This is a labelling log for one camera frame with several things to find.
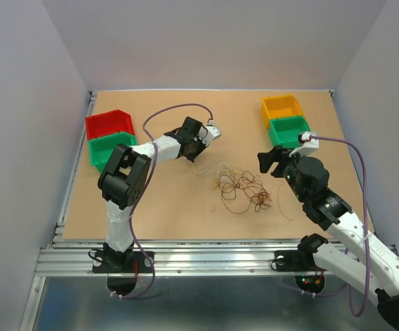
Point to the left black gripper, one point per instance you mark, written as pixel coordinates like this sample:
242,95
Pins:
192,157

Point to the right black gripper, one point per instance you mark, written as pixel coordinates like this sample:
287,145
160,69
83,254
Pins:
277,154

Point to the red plastic bin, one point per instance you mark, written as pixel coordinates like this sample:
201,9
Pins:
114,121

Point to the green plastic bin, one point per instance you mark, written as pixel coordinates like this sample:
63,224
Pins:
284,131
100,149

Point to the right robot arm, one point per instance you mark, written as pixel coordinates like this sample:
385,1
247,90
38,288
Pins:
373,269

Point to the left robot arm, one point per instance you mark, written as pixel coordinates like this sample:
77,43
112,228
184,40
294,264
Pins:
123,181

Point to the yellow plastic bin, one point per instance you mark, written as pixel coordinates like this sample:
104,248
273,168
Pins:
278,107

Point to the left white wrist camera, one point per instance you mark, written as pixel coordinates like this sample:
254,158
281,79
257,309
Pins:
212,133

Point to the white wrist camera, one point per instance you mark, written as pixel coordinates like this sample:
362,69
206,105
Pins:
212,133
308,144

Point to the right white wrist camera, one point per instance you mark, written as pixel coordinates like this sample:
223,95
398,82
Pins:
308,144

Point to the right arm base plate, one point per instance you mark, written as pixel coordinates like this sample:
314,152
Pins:
293,261

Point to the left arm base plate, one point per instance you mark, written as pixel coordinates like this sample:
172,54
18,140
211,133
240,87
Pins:
141,262

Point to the aluminium frame rail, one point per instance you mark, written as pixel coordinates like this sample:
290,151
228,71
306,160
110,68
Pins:
196,249

